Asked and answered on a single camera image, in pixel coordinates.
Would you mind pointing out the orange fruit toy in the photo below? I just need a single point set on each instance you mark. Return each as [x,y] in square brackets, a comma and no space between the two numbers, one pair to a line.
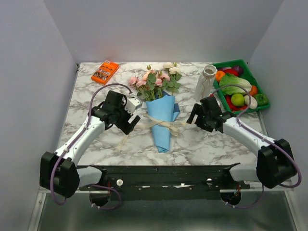
[219,75]

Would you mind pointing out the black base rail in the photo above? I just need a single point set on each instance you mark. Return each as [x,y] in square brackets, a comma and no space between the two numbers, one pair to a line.
[170,182]

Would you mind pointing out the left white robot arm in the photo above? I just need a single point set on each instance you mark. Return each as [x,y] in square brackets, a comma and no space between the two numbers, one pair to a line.
[59,172]

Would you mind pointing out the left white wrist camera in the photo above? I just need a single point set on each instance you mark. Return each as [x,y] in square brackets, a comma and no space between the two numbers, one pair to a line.
[132,105]

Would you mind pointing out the cream ribbon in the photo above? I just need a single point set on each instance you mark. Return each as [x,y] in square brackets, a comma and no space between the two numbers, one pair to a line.
[172,127]

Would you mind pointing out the green lime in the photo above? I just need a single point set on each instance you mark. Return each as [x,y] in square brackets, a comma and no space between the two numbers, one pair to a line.
[238,100]

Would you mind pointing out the green lettuce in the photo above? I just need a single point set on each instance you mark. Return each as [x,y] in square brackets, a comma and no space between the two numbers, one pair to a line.
[234,85]

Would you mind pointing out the pink flower bunch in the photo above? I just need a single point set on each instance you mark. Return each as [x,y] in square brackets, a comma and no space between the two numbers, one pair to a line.
[145,84]

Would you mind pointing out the green bell pepper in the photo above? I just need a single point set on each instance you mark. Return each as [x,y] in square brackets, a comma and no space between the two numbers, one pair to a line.
[261,99]

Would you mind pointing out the pink flower stem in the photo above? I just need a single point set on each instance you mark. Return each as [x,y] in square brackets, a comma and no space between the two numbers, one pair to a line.
[161,84]

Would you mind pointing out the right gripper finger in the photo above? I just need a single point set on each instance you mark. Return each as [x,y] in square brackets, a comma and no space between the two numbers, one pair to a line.
[196,111]
[192,118]

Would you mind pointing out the white flower stem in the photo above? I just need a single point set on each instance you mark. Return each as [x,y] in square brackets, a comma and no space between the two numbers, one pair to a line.
[171,77]

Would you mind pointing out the red pepper toy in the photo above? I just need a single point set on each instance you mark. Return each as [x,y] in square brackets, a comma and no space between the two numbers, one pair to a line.
[231,71]

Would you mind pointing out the blue wrapping paper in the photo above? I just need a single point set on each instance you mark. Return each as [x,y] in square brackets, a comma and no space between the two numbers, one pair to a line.
[164,109]

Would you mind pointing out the red chili toy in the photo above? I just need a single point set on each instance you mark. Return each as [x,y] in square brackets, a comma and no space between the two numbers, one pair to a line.
[233,107]

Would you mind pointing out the white eggplant toy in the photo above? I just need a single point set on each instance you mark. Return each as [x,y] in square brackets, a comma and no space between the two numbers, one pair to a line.
[251,101]

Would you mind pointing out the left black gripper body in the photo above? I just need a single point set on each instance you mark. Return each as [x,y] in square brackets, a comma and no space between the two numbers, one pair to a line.
[121,114]

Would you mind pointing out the orange box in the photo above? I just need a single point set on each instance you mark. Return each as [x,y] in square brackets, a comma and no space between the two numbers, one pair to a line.
[105,72]

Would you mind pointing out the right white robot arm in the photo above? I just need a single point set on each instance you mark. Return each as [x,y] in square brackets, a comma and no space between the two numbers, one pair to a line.
[275,163]

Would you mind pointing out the purple onion toy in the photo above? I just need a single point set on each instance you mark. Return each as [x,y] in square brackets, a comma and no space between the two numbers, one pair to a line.
[239,69]

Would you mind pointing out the orange carrot toy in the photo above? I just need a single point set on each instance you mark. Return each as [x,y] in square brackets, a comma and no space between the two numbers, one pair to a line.
[253,90]

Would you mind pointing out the white ribbed vase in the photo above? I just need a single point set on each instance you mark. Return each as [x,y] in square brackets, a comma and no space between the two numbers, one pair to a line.
[205,82]

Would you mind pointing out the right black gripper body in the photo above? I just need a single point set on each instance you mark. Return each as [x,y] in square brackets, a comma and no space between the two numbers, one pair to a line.
[202,121]

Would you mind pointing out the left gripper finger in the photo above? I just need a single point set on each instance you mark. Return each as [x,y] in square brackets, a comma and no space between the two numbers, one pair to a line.
[128,127]
[124,101]

